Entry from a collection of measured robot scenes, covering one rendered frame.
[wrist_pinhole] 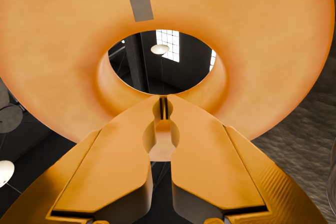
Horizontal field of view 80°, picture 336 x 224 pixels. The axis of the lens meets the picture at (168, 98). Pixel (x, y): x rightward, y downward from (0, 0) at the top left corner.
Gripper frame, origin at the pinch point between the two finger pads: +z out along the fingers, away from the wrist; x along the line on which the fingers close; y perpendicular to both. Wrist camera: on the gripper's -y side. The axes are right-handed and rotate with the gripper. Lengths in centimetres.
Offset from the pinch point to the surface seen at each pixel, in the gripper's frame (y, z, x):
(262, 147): 37, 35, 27
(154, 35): 173, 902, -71
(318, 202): 53, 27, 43
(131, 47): 108, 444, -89
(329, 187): 25.1, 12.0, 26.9
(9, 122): 122, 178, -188
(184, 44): 196, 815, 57
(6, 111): 107, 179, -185
